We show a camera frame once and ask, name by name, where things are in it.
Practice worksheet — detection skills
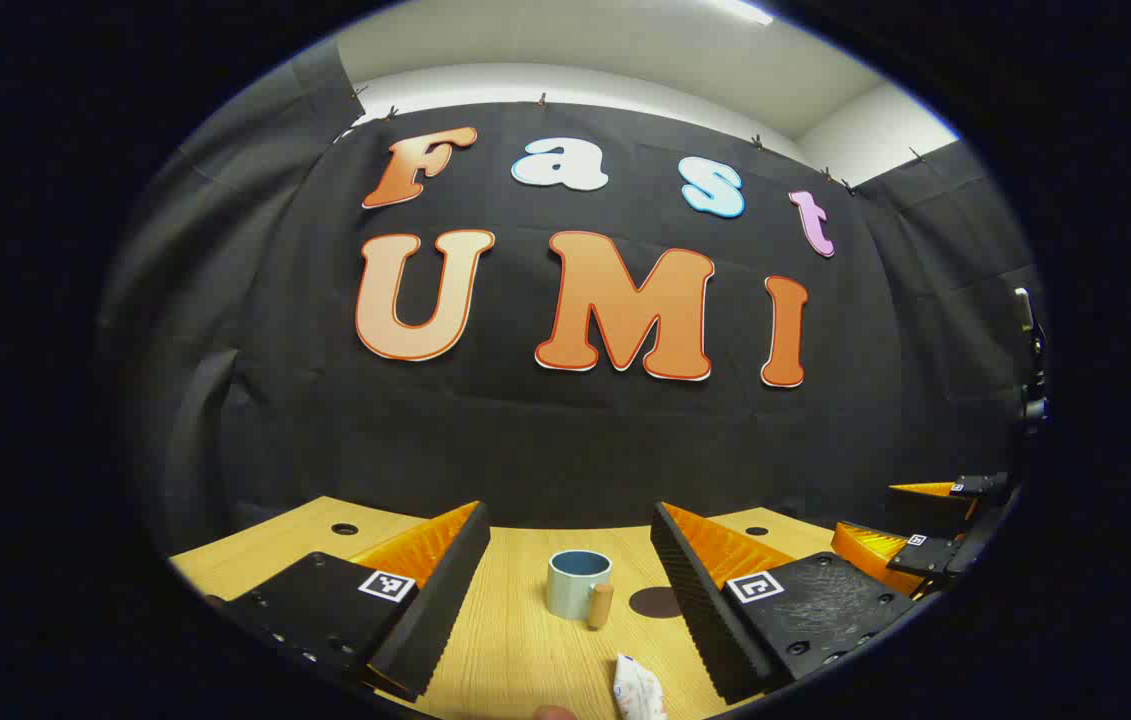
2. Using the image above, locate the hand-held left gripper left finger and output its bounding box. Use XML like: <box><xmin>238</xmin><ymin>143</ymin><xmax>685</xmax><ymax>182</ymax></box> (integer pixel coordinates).
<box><xmin>223</xmin><ymin>500</ymin><xmax>492</xmax><ymax>703</ymax></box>

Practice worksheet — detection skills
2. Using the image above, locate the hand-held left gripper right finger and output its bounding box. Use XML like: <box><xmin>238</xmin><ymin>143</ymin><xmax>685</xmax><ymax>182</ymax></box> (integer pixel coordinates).
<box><xmin>650</xmin><ymin>500</ymin><xmax>923</xmax><ymax>706</ymax></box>

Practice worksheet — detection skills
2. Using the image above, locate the dark brown round coaster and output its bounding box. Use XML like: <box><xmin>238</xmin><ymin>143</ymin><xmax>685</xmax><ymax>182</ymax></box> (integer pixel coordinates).
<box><xmin>628</xmin><ymin>586</ymin><xmax>684</xmax><ymax>619</ymax></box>

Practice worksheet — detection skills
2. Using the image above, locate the white toothpaste tube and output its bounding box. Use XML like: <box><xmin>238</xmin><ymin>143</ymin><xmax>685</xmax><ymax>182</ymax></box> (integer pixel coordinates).
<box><xmin>613</xmin><ymin>654</ymin><xmax>669</xmax><ymax>720</ymax></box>

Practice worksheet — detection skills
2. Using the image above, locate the pale blue cup wooden handle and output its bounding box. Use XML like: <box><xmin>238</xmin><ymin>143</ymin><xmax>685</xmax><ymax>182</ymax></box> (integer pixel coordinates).
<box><xmin>547</xmin><ymin>549</ymin><xmax>616</xmax><ymax>631</ymax></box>

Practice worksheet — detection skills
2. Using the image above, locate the light wooden desktop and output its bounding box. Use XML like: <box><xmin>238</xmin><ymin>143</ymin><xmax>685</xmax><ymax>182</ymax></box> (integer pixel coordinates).
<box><xmin>168</xmin><ymin>495</ymin><xmax>926</xmax><ymax>720</ymax></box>

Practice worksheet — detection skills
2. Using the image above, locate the dark equipment stand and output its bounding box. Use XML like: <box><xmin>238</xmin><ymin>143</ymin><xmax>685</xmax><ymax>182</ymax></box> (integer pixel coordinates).
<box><xmin>1013</xmin><ymin>287</ymin><xmax>1052</xmax><ymax>426</ymax></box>

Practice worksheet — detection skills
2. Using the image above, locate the black backdrop cloth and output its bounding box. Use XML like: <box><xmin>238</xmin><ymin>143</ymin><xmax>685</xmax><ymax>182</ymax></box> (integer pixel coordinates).
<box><xmin>95</xmin><ymin>40</ymin><xmax>1051</xmax><ymax>556</ymax></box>

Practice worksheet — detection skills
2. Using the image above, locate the ceiling light strip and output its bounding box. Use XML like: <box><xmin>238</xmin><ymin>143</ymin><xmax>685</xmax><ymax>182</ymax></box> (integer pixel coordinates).
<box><xmin>713</xmin><ymin>0</ymin><xmax>776</xmax><ymax>27</ymax></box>

